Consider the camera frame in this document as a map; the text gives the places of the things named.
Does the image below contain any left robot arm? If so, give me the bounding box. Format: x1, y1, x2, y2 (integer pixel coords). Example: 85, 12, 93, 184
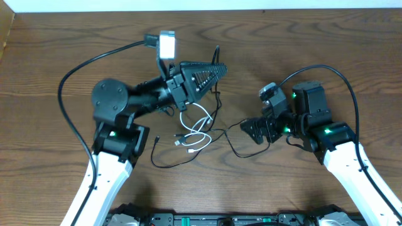
62, 62, 227, 225

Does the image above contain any right camera black cable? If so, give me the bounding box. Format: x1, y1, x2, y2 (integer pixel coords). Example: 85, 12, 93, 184
278, 64, 402, 214

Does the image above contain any left camera black cable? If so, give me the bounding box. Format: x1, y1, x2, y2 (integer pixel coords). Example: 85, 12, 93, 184
57, 33, 160, 226

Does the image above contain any white usb cable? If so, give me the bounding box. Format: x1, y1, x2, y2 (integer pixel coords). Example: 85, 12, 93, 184
174, 102, 214, 154

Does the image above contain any black mounting rail base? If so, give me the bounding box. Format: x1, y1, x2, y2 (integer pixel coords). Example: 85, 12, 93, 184
103, 203, 367, 226

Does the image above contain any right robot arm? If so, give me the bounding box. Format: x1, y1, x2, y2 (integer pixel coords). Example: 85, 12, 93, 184
241, 82, 401, 225

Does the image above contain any cardboard box edge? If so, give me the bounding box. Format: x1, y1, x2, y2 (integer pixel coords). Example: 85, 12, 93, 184
0, 0, 15, 57

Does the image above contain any camera black cable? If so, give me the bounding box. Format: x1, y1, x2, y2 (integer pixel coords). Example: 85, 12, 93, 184
278, 64, 402, 214
57, 33, 160, 226

